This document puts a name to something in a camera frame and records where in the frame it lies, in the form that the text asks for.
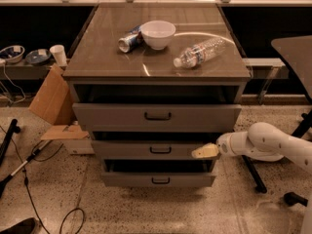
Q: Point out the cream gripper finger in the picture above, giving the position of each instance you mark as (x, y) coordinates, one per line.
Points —
(206, 151)

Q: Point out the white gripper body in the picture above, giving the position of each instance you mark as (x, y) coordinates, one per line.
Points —
(224, 145)

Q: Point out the grey drawer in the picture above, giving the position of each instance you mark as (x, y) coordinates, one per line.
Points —
(117, 179)
(146, 150)
(180, 118)

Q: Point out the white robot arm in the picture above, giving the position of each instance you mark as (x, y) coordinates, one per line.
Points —
(263, 142)

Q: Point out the grey drawer cabinet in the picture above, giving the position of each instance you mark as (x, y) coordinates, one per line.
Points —
(99, 72)

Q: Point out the grey bottom drawer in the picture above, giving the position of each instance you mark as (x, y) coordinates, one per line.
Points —
(117, 179)

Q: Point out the grey top drawer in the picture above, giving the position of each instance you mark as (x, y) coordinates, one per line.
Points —
(180, 118)

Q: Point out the black stand leg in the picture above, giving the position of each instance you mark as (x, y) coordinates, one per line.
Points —
(300, 131)

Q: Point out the black caster foot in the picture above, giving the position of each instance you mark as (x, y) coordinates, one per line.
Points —
(292, 198)

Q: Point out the clear plastic water bottle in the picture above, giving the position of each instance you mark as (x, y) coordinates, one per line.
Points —
(200, 53)

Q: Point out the crushed soda can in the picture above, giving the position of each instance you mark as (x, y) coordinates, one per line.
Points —
(131, 40)

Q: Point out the brown cardboard box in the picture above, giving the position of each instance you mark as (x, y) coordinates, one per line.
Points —
(53, 103)

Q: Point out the white paper cup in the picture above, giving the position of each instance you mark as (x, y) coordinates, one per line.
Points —
(59, 55)

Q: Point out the blue bowl on shelf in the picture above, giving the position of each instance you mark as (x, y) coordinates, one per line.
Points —
(38, 57)

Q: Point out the black left stand foot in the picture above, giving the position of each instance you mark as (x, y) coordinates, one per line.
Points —
(13, 129)

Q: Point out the black shoe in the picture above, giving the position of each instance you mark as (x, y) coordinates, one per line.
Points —
(27, 226)

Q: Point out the black and silver pole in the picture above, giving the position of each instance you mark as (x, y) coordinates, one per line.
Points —
(33, 154)

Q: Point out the grey low shelf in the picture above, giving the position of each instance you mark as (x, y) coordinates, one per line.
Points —
(26, 71)

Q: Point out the white bowl on shelf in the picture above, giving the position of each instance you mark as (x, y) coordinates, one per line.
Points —
(12, 54)

